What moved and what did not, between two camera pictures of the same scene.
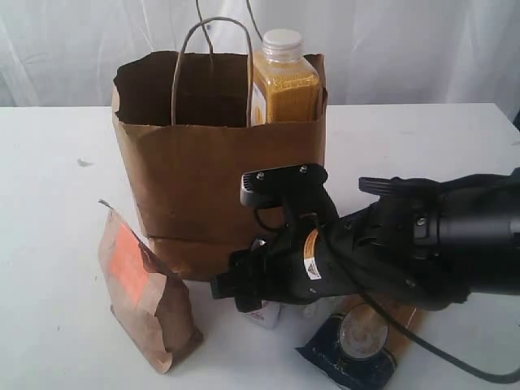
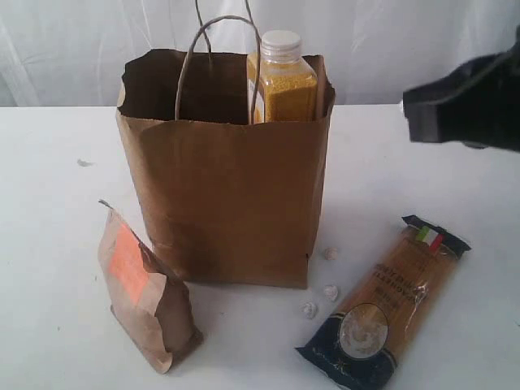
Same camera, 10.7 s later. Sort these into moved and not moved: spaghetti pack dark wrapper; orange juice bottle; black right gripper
Moved: black right gripper
Not moved: spaghetti pack dark wrapper; orange juice bottle
